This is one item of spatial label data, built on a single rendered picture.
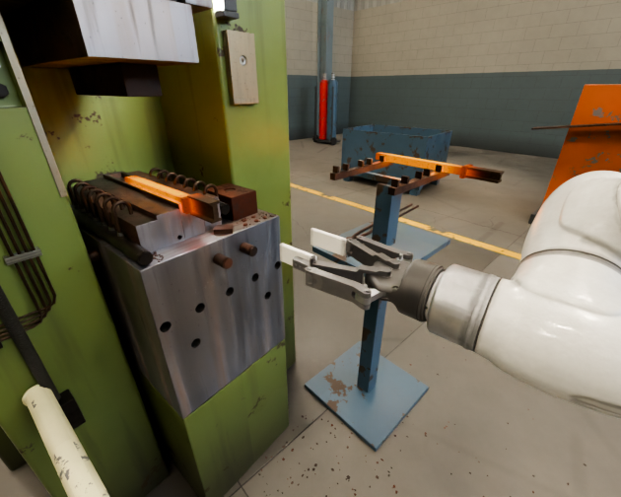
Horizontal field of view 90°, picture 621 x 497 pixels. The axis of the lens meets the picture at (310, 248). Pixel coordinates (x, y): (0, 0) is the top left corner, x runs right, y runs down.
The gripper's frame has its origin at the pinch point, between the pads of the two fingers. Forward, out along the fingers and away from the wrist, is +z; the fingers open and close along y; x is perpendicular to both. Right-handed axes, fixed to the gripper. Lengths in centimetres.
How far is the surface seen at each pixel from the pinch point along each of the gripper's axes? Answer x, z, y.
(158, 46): 29.6, 35.1, -0.5
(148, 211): -0.6, 38.7, -7.8
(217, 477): -87, 29, -11
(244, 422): -74, 29, 2
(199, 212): -1.1, 30.9, -0.4
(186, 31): 32.6, 35.2, 5.8
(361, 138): -37, 198, 347
